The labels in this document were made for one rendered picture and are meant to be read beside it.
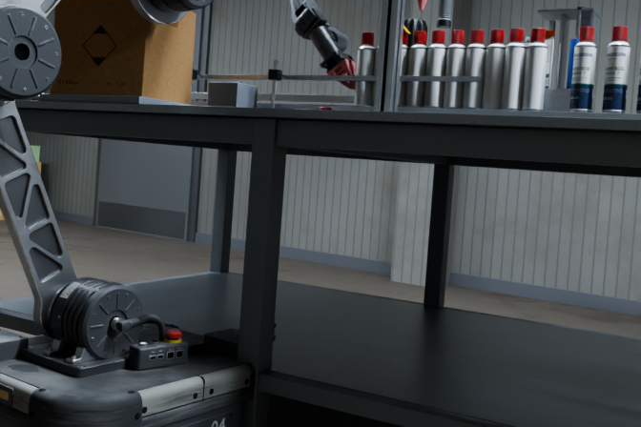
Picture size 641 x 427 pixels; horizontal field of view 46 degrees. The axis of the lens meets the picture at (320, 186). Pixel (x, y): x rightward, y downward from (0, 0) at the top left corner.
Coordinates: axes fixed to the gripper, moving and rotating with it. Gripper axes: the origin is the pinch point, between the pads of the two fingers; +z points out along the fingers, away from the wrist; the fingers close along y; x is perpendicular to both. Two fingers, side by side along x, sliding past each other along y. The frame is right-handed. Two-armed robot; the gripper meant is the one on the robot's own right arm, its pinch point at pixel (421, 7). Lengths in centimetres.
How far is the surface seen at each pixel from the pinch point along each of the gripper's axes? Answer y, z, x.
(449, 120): -35, 35, 68
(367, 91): 5.2, 26.4, 22.2
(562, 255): 2, 102, -256
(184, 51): 54, 18, 41
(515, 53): -34.9, 16.6, 23.3
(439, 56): -14.9, 17.2, 22.7
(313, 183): 190, 74, -281
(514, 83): -35.3, 23.9, 23.5
